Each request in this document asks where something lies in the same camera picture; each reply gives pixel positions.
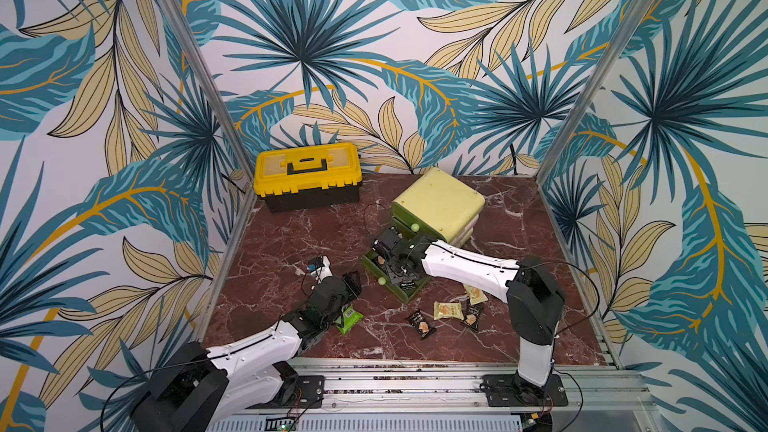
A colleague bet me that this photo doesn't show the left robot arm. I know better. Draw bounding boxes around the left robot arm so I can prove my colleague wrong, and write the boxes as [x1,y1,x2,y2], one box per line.
[129,271,362,431]

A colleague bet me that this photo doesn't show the light green drawer cabinet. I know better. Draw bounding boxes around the light green drawer cabinet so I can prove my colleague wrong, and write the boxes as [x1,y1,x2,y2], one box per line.
[392,168,485,246]

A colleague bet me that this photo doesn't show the cream cookie packet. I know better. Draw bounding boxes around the cream cookie packet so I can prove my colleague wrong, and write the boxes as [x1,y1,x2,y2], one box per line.
[464,285,488,305]
[433,302,464,321]

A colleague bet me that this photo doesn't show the yellow black toolbox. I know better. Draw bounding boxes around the yellow black toolbox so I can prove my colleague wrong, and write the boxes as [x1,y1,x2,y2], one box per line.
[253,142,363,213]

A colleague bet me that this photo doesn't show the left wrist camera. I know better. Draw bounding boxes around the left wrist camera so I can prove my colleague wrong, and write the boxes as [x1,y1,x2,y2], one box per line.
[307,255,332,283]

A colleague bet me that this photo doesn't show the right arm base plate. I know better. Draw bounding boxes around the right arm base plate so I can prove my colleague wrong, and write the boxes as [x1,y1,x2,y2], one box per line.
[479,374,569,410]

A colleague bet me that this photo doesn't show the bright green snack packet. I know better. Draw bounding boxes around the bright green snack packet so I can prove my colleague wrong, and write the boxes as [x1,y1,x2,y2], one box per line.
[334,305,364,336]

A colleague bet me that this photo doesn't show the green top drawer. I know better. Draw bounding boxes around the green top drawer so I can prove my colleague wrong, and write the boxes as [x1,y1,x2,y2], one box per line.
[391,201,445,240]

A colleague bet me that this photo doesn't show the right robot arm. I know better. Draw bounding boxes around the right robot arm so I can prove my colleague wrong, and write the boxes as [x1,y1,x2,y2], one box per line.
[372,229,565,389]

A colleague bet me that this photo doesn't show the green bottom drawer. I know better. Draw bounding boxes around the green bottom drawer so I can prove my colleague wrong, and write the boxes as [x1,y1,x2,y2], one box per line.
[362,228,434,304]

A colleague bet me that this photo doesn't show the black cookie packet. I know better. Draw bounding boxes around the black cookie packet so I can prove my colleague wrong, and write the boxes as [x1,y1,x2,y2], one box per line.
[462,304,484,331]
[406,309,436,340]

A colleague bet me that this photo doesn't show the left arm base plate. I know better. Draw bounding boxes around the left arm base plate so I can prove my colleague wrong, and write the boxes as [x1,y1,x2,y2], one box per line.
[258,375,325,411]

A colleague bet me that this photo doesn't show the green drawer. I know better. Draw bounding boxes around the green drawer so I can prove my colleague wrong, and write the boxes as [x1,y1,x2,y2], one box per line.
[391,201,445,240]
[362,228,434,304]

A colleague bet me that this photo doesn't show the aluminium front rail frame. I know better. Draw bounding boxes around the aluminium front rail frame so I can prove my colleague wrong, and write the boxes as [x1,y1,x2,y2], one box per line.
[140,356,655,432]

